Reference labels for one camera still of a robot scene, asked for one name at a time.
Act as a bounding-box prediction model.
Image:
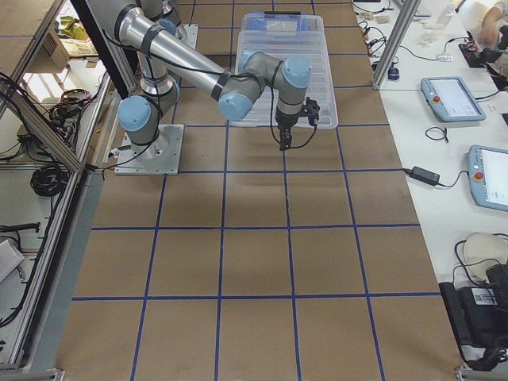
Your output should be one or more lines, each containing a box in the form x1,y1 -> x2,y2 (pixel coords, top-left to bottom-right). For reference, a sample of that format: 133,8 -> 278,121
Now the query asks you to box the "aluminium frame post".
372,0 -> 421,90

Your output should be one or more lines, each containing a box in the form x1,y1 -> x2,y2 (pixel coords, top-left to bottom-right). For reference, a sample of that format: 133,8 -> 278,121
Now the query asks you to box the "blue teach pendant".
467,144 -> 507,211
420,76 -> 486,122

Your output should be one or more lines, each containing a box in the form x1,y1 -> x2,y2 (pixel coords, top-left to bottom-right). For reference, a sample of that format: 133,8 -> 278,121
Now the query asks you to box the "black cable bundle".
30,163 -> 64,198

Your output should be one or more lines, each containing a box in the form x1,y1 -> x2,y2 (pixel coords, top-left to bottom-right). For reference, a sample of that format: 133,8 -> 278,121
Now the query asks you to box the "black cable coil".
425,125 -> 450,144

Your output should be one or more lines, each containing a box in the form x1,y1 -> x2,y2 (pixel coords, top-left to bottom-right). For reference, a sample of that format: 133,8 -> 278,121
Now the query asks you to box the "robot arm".
138,0 -> 186,40
89,1 -> 319,151

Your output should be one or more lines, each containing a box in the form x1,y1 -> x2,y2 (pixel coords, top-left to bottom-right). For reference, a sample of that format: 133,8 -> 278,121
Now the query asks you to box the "cardboard box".
43,15 -> 98,58

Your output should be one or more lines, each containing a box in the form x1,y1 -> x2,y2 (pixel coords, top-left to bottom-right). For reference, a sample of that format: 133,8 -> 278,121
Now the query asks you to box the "clear plastic box lid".
232,30 -> 338,129

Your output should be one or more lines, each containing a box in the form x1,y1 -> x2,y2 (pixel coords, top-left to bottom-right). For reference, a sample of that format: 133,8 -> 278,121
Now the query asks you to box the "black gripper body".
277,118 -> 296,143

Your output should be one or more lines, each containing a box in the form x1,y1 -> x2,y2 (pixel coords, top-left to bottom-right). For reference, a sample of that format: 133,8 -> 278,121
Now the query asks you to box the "black box latch handle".
263,11 -> 305,16

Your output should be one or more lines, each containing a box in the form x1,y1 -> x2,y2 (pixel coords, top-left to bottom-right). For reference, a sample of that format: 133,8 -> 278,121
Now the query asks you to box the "clear plastic storage box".
241,11 -> 324,34

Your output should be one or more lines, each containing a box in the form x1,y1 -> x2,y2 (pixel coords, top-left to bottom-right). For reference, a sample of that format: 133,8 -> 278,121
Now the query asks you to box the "person in white coat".
473,0 -> 507,78

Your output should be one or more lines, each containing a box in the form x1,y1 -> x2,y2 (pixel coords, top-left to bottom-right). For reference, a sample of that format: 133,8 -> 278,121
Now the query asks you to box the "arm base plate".
114,124 -> 185,175
179,24 -> 198,49

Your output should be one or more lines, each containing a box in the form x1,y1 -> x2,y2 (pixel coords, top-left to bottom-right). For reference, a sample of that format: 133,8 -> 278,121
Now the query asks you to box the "black power adapter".
402,166 -> 440,187

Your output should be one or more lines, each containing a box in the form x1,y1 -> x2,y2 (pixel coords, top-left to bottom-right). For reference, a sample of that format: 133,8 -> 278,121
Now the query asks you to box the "blue plastic tray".
241,12 -> 310,33

